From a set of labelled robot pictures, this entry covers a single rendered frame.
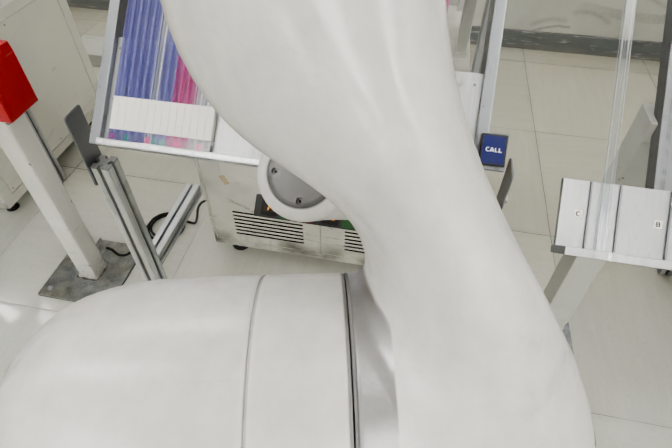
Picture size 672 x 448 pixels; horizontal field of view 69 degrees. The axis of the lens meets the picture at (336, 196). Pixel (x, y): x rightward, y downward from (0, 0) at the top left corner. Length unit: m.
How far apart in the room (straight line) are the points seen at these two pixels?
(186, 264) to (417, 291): 1.54
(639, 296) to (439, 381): 1.64
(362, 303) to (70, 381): 0.10
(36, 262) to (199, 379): 1.72
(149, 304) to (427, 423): 0.11
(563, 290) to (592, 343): 0.42
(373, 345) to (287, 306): 0.04
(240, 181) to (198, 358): 1.21
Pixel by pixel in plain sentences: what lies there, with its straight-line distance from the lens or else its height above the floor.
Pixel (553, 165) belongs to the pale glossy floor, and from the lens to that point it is 2.12.
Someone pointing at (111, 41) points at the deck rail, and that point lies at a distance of 1.02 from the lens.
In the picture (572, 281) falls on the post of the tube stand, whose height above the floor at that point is 0.39.
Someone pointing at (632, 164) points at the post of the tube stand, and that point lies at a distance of 0.98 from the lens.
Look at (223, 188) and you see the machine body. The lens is 1.42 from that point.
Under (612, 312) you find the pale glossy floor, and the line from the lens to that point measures 1.72.
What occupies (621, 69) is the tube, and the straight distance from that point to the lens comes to 0.84.
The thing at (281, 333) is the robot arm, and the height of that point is 1.12.
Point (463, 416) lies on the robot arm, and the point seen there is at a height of 1.12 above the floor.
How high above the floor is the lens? 1.28
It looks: 45 degrees down
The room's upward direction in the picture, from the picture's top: straight up
